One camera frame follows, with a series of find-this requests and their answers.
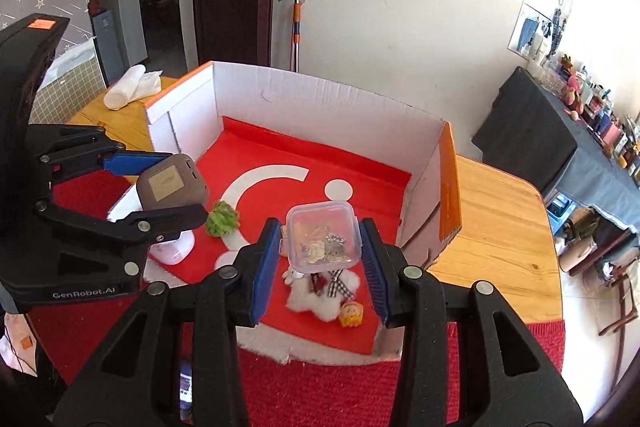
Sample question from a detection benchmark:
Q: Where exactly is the green knitted leaf toy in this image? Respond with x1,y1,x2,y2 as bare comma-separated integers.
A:
206,201,242,238

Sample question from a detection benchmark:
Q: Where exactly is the clear plastic container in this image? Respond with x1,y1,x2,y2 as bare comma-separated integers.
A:
280,202,362,275

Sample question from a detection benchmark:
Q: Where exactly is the red knitted mat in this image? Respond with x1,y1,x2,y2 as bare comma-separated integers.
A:
27,179,566,427

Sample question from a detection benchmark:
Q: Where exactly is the wall mirror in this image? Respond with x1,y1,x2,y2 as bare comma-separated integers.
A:
507,0,580,58

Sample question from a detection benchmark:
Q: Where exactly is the white rolled cloth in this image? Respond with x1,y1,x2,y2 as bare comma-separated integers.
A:
103,64,163,111

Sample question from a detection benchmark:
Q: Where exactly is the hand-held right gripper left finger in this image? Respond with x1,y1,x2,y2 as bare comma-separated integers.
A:
52,217,282,427

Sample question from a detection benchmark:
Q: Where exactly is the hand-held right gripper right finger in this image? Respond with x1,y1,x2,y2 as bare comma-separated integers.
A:
359,217,585,427

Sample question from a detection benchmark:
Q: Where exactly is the brown square case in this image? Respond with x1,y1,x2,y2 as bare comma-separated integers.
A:
136,153,210,212

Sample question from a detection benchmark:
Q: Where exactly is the small yellow toy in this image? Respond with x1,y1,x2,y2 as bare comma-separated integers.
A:
338,300,364,329

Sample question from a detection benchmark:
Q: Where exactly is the table with blue cloth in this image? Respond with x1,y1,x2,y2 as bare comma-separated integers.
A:
471,67,640,233

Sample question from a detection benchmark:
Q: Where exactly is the cluttered side table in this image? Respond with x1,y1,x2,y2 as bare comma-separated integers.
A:
520,52,640,188

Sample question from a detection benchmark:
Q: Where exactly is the orange white cardboard box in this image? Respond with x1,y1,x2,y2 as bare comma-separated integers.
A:
107,61,463,365

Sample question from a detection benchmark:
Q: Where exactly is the white plush bunny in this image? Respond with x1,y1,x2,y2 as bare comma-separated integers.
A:
282,268,362,322

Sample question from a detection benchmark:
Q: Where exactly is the orange and silver mop handle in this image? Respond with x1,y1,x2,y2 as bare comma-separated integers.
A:
289,0,307,72

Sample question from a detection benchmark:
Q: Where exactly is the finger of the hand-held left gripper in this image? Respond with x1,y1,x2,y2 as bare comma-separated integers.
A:
36,201,209,245
34,125,173,188

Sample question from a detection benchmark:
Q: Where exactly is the white round device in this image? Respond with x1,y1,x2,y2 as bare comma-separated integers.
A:
147,229,196,266

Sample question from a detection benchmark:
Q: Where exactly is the wooden chair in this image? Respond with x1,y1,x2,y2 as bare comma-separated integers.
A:
597,257,640,338

